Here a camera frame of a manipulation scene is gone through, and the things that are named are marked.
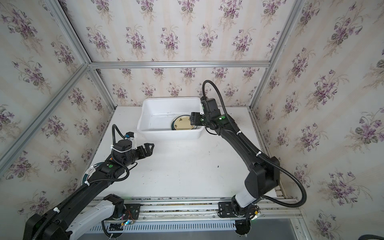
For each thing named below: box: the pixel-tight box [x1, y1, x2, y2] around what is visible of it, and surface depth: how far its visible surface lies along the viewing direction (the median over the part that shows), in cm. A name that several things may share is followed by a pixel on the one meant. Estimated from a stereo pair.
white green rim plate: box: [81, 162, 103, 186], surface depth 86 cm
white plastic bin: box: [137, 97, 205, 140], surface depth 110 cm
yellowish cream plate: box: [170, 115, 195, 130], surface depth 109 cm
